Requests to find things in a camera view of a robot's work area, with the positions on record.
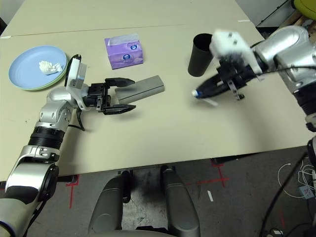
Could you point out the red floor tape corner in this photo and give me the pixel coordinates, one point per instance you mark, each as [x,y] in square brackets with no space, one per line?
[71,195]

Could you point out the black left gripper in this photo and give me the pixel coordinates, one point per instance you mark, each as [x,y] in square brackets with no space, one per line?
[98,96]

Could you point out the white tape strip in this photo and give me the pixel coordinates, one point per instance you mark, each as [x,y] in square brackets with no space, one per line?
[243,21]
[5,37]

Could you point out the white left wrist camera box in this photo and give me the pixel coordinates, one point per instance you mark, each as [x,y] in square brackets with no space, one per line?
[76,71]

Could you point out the white marker blue cap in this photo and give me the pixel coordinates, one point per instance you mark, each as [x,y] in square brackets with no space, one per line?
[195,93]

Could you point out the grey left robot leg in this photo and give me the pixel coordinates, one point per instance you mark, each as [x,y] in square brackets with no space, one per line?
[108,205]

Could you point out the grey robot leg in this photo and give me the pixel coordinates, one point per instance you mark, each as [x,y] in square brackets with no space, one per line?
[180,205]
[108,205]

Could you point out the blue plastic plate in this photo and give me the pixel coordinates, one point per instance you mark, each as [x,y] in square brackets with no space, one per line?
[29,69]

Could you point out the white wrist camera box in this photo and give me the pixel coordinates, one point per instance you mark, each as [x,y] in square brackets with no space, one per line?
[232,47]
[76,71]

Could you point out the green plastic plate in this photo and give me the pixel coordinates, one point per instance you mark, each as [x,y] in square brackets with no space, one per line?
[56,83]

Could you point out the black plastic cup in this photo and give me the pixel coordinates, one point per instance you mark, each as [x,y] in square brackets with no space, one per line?
[197,61]

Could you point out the black foam floor mat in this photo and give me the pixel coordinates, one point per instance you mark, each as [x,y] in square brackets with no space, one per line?
[2,24]

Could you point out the yellow-green chair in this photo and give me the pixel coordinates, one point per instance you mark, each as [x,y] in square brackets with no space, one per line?
[306,6]

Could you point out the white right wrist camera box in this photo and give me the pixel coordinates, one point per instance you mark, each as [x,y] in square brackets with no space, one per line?
[232,47]

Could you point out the purple tissue box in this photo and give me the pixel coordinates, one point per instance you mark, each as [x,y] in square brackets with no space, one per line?
[123,59]

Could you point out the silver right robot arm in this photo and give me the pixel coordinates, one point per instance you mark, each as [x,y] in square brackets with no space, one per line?
[284,47]

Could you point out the white tissue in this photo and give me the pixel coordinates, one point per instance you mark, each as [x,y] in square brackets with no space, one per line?
[49,67]

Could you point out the grey right robot leg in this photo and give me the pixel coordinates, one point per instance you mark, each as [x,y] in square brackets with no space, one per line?
[180,205]

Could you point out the thin black stand rod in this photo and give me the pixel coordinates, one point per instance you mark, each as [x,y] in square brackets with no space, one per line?
[271,13]

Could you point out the red floor tape cross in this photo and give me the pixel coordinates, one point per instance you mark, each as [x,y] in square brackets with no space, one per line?
[222,181]

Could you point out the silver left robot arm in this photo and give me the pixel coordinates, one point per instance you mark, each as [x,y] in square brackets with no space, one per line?
[54,113]

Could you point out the grey glasses case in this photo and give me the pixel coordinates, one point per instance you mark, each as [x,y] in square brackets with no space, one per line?
[145,89]

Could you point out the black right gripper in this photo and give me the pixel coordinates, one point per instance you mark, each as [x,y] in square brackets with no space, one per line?
[237,74]

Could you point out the white floor tape piece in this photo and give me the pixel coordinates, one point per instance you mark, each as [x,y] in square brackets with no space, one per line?
[210,195]

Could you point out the red floor tape strip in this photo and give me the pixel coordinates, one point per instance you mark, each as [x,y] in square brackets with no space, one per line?
[282,218]

